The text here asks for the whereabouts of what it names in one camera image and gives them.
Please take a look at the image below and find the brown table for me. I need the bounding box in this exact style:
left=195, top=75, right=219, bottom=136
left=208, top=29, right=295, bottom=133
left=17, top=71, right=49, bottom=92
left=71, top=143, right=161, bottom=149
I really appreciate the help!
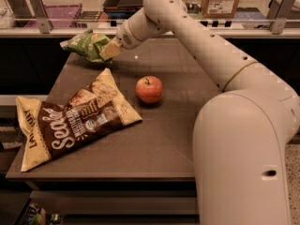
left=7, top=38, right=218, bottom=225

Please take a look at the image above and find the cardboard box with label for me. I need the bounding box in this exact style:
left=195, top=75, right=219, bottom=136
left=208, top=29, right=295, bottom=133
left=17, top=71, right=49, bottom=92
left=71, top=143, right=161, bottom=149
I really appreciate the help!
left=201, top=0, right=240, bottom=18

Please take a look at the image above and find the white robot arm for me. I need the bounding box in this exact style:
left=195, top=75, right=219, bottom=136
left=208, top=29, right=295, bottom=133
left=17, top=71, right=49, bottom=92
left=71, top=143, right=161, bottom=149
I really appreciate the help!
left=100, top=0, right=300, bottom=225

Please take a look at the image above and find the red apple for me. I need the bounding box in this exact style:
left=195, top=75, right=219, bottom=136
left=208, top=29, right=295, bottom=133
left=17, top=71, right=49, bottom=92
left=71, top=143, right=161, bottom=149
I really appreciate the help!
left=135, top=76, right=163, bottom=104

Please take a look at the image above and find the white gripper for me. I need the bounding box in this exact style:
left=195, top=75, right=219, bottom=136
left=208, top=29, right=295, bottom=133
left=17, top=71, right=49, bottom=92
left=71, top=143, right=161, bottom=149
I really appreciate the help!
left=99, top=8, right=163, bottom=61

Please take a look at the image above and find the glass railing with metal posts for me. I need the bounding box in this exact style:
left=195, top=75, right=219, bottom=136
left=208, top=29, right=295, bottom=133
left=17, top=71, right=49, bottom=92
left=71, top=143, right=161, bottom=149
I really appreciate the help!
left=1, top=0, right=300, bottom=39

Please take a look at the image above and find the brown yellow multigrain chip bag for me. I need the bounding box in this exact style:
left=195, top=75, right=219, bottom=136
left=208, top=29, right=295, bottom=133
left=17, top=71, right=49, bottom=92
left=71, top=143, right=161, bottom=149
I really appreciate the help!
left=16, top=68, right=142, bottom=172

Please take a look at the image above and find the purple plastic crate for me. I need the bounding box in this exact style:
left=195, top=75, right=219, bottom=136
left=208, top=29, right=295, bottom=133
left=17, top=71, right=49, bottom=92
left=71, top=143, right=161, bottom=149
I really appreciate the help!
left=24, top=3, right=84, bottom=29

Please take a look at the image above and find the green jalapeno chip bag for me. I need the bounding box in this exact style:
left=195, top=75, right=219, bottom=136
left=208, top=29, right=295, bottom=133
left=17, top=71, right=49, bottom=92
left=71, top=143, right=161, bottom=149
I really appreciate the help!
left=60, top=30, right=111, bottom=63

